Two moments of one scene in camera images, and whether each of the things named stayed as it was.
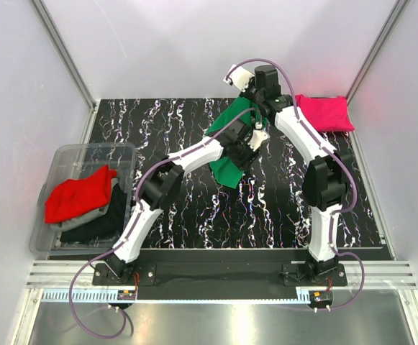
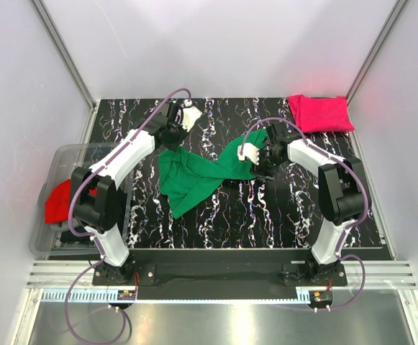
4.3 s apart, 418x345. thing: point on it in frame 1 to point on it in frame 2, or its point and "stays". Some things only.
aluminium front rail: (57, 274) stays
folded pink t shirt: (326, 113) stays
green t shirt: (241, 108) to (185, 180)
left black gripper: (250, 158) to (183, 134)
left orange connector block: (126, 295) stays
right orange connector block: (321, 297) stays
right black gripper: (245, 94) to (261, 169)
